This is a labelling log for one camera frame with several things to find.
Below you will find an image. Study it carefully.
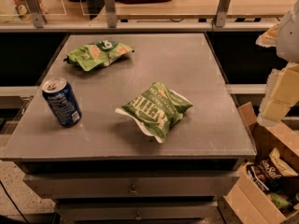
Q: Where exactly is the green kettle chips bag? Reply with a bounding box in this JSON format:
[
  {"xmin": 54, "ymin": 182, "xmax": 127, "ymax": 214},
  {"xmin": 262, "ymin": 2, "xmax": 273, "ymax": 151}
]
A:
[{"xmin": 115, "ymin": 82, "xmax": 193, "ymax": 143}]

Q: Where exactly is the dark snack bag in box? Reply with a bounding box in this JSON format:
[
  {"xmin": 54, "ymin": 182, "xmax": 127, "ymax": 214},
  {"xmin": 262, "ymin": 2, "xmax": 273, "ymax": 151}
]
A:
[{"xmin": 246, "ymin": 158, "xmax": 282, "ymax": 192}]

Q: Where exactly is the lower grey drawer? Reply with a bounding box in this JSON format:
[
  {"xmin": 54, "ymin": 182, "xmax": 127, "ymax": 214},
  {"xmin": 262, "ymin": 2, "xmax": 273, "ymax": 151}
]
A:
[{"xmin": 55, "ymin": 202, "xmax": 218, "ymax": 222}]

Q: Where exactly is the green snack bag in box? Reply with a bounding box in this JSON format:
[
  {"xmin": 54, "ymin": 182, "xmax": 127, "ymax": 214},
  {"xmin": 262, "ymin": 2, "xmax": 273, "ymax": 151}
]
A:
[{"xmin": 266, "ymin": 192, "xmax": 291, "ymax": 209}]

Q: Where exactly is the middle metal bracket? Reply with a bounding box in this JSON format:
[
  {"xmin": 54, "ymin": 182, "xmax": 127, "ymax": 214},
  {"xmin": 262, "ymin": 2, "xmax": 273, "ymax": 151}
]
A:
[{"xmin": 104, "ymin": 0, "xmax": 118, "ymax": 28}]

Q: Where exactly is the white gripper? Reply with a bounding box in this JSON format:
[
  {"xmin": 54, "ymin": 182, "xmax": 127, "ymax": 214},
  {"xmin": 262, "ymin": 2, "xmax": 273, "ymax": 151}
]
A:
[{"xmin": 256, "ymin": 0, "xmax": 299, "ymax": 127}]

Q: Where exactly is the green snack bag far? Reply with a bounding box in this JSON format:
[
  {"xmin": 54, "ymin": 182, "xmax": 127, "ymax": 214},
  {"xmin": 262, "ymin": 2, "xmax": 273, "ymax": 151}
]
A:
[{"xmin": 64, "ymin": 40, "xmax": 134, "ymax": 72}]

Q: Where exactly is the metal bracket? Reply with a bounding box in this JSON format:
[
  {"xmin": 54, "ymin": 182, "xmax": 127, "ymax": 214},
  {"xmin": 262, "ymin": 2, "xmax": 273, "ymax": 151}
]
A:
[
  {"xmin": 104, "ymin": 0, "xmax": 118, "ymax": 28},
  {"xmin": 25, "ymin": 0, "xmax": 46, "ymax": 28},
  {"xmin": 214, "ymin": 0, "xmax": 231, "ymax": 27}
]

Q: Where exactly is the yellow snack bag in box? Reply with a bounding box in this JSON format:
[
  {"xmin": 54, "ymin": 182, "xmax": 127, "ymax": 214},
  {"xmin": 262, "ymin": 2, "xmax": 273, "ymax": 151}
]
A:
[{"xmin": 269, "ymin": 147, "xmax": 298, "ymax": 177}]

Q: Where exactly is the cardboard box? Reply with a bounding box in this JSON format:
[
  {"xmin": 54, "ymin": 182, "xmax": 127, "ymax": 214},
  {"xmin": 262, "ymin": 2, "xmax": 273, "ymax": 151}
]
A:
[{"xmin": 225, "ymin": 103, "xmax": 299, "ymax": 224}]

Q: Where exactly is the grey drawer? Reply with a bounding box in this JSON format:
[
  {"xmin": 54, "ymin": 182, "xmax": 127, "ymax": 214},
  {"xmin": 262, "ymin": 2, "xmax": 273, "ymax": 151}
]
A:
[
  {"xmin": 23, "ymin": 172, "xmax": 239, "ymax": 199},
  {"xmin": 55, "ymin": 202, "xmax": 218, "ymax": 222}
]

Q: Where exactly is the blue pepsi can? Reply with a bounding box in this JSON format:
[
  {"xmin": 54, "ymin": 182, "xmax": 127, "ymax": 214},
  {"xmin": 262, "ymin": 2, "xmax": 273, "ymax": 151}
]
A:
[{"xmin": 42, "ymin": 77, "xmax": 82, "ymax": 127}]

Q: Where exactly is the right metal bracket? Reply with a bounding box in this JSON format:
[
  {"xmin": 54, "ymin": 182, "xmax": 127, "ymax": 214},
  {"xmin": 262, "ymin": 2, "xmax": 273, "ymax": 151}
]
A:
[{"xmin": 214, "ymin": 0, "xmax": 231, "ymax": 27}]

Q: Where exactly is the upper grey drawer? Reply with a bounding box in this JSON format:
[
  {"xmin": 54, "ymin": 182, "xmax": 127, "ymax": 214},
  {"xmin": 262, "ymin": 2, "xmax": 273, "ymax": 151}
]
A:
[{"xmin": 23, "ymin": 172, "xmax": 239, "ymax": 199}]

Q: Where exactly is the black floor cable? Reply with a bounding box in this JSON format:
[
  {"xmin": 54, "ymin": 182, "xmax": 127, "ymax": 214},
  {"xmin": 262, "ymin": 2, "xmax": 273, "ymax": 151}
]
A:
[{"xmin": 0, "ymin": 180, "xmax": 31, "ymax": 224}]

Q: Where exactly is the left metal bracket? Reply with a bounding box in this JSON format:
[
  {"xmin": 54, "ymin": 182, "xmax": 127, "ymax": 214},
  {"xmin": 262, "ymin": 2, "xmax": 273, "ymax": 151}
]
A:
[{"xmin": 25, "ymin": 0, "xmax": 46, "ymax": 28}]

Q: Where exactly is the orange snack package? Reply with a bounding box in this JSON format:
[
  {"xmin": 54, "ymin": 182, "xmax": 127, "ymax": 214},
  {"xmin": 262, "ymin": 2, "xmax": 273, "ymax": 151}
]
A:
[{"xmin": 0, "ymin": 0, "xmax": 48, "ymax": 23}]

